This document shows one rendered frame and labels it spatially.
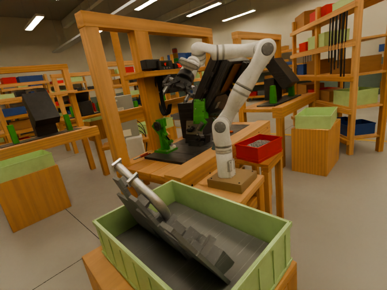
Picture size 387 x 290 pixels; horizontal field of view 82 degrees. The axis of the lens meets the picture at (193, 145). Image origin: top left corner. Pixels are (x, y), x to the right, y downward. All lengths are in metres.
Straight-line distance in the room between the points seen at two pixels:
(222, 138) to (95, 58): 1.00
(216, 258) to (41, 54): 11.45
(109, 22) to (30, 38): 10.11
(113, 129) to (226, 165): 0.88
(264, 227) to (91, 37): 1.49
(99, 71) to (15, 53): 9.99
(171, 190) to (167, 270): 0.44
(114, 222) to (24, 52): 10.91
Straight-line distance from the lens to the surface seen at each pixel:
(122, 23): 1.90
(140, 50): 1.94
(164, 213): 0.71
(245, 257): 0.85
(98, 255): 1.12
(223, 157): 1.20
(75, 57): 12.19
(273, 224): 0.85
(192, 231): 0.81
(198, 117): 1.89
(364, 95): 4.16
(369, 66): 4.15
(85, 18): 1.75
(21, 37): 11.81
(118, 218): 1.05
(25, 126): 8.35
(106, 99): 1.69
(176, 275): 0.83
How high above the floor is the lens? 1.44
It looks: 16 degrees down
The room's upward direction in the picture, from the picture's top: 8 degrees counter-clockwise
